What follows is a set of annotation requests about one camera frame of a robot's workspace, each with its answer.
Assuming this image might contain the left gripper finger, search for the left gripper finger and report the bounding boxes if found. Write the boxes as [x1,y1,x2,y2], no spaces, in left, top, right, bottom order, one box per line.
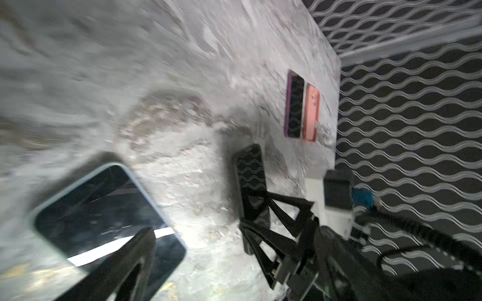
[56,228,156,300]

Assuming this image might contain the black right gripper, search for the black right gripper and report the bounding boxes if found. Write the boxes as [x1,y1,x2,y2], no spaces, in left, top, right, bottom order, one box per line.
[240,191,335,300]

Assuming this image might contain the pink phone case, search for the pink phone case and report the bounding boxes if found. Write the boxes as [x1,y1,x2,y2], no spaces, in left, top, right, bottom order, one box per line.
[303,84,320,142]

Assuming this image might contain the black phone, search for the black phone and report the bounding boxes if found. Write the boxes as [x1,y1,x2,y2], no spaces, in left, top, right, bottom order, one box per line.
[32,163,187,300]
[233,144,271,229]

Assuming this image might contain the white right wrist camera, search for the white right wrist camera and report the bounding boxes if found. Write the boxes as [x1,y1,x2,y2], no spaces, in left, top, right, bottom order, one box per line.
[305,168,376,240]

